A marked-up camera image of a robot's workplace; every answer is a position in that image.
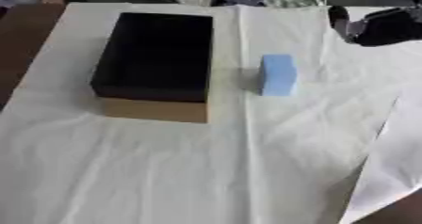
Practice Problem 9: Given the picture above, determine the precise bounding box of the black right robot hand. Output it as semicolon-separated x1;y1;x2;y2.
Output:
326;5;422;48

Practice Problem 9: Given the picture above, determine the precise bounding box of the tan cardboard box black inside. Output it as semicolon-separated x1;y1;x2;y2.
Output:
89;11;215;124

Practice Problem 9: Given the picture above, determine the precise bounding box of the light blue rectangular block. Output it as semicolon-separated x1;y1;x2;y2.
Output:
257;54;300;97

